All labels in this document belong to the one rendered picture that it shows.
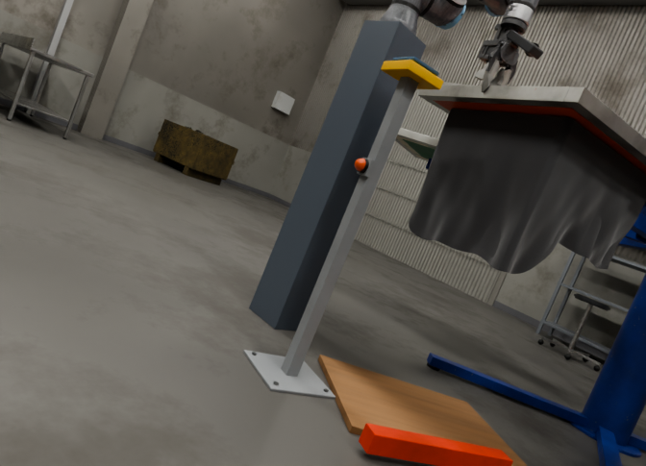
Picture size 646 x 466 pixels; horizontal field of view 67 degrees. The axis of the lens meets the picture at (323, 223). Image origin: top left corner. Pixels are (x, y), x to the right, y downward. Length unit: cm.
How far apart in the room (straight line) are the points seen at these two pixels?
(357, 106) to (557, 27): 588
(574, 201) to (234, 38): 772
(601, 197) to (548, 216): 22
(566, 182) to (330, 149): 83
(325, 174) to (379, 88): 36
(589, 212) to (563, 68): 570
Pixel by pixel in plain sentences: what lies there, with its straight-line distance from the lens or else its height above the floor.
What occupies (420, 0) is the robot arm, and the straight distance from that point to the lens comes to 202.
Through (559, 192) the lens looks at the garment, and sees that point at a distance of 143.
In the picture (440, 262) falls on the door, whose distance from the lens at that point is 693.
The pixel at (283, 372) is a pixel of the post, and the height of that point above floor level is 1.
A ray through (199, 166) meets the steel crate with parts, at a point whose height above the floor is 18.
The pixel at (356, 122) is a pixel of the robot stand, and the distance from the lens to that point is 181.
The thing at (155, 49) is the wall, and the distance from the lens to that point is 820.
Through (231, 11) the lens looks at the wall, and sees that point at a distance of 877.
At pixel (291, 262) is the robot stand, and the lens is 184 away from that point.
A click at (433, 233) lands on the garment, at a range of 156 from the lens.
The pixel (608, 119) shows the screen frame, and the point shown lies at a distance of 141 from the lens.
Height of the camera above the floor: 55
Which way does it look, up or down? 4 degrees down
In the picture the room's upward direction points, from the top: 22 degrees clockwise
